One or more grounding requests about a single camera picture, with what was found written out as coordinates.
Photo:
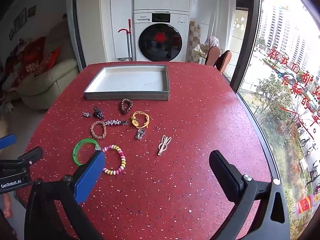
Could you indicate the silver star hair clip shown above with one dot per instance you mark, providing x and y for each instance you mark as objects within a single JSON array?
[{"x": 115, "y": 123}]

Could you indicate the beige rabbit hair clip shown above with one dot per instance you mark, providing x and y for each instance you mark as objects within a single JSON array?
[{"x": 162, "y": 148}]

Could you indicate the green translucent bangle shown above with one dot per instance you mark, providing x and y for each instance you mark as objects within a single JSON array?
[{"x": 77, "y": 147}]

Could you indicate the cream cloth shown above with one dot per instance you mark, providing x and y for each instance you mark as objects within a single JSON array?
[{"x": 200, "y": 51}]

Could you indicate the grey jewelry tray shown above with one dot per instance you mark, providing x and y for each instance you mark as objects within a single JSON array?
[{"x": 125, "y": 80}]

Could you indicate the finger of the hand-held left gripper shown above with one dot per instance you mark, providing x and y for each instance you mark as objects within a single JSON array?
[
  {"x": 7, "y": 141},
  {"x": 31, "y": 155}
]

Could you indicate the white washing machine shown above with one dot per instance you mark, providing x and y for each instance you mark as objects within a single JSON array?
[{"x": 145, "y": 20}]

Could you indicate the silver charm pendant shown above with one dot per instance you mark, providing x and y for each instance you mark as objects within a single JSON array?
[{"x": 140, "y": 133}]

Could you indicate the pale pink cloth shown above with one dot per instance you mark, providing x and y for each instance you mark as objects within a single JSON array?
[{"x": 212, "y": 41}]

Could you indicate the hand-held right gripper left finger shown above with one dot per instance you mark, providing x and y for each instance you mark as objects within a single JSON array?
[{"x": 90, "y": 177}]

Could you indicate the red cushion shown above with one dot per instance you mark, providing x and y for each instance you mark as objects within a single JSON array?
[{"x": 48, "y": 61}]

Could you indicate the cream sofa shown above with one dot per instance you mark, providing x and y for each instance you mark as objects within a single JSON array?
[{"x": 62, "y": 70}]

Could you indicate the white cabinet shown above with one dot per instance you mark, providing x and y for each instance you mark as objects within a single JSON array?
[{"x": 121, "y": 10}]

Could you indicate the red printed blanket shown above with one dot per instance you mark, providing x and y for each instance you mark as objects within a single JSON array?
[{"x": 27, "y": 60}]

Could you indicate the brown slipper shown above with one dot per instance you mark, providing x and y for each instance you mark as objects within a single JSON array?
[
  {"x": 212, "y": 56},
  {"x": 225, "y": 61}
]

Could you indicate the wall picture frames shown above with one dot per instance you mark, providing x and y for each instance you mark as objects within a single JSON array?
[{"x": 20, "y": 20}]

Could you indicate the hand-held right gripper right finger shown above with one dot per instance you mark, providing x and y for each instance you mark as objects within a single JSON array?
[{"x": 222, "y": 170}]

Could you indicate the black hair claw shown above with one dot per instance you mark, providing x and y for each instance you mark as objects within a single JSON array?
[{"x": 98, "y": 113}]

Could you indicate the small silver charm clip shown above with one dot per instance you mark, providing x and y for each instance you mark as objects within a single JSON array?
[{"x": 86, "y": 114}]

